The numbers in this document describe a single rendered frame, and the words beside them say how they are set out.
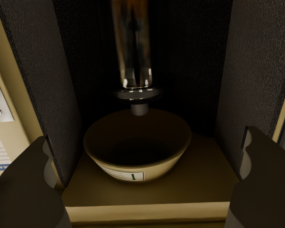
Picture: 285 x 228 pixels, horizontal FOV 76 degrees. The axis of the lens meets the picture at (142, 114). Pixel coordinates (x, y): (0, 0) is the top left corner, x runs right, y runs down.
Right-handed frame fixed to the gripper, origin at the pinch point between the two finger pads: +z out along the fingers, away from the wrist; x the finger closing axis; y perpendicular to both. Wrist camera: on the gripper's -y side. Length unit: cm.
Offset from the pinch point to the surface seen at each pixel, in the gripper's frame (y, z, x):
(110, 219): 18.1, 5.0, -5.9
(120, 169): 10.4, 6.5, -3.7
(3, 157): 41, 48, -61
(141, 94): 1.7, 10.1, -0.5
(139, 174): 11.7, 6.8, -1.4
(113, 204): 15.3, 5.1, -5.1
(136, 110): 5.9, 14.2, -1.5
